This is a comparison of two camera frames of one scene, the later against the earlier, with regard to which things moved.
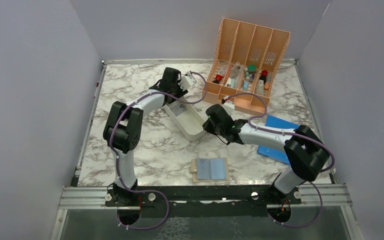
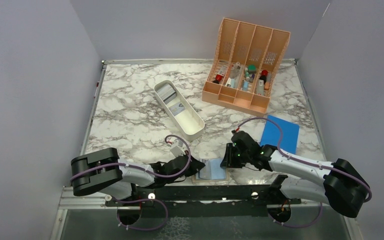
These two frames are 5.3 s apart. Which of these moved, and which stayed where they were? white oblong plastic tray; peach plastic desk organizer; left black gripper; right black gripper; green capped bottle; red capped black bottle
Moved: right black gripper; left black gripper
Stayed: white oblong plastic tray; peach plastic desk organizer; red capped black bottle; green capped bottle
